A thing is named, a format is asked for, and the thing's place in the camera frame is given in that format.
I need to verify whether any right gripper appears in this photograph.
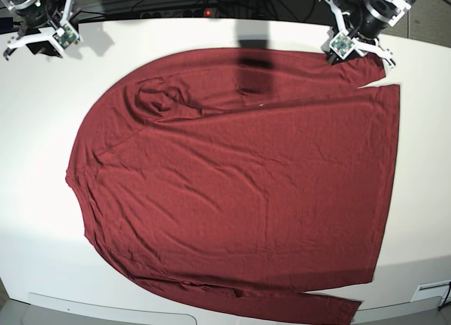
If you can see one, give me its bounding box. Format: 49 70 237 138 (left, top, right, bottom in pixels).
3 0 75 60

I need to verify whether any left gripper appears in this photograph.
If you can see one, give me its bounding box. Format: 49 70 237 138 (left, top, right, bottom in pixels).
319 0 399 70

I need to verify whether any dark red long-sleeve shirt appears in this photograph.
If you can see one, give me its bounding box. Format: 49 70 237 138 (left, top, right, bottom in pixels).
66 48 400 324

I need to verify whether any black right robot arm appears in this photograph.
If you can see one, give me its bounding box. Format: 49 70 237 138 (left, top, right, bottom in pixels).
1 0 82 60

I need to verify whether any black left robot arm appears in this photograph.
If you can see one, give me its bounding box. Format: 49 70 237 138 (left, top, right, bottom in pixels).
319 0 416 68

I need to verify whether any black power strip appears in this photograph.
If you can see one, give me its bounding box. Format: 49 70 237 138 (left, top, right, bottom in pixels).
140 8 214 19

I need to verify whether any white label plate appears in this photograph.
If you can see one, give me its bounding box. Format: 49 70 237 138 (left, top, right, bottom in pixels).
411 280 450 302

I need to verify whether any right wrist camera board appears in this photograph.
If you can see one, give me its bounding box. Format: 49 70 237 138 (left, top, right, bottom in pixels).
53 22 81 50

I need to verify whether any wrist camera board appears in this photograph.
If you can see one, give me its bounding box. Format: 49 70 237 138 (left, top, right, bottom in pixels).
328 29 356 60
53 22 81 50

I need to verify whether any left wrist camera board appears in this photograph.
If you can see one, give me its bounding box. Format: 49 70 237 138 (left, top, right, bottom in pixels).
328 29 356 60

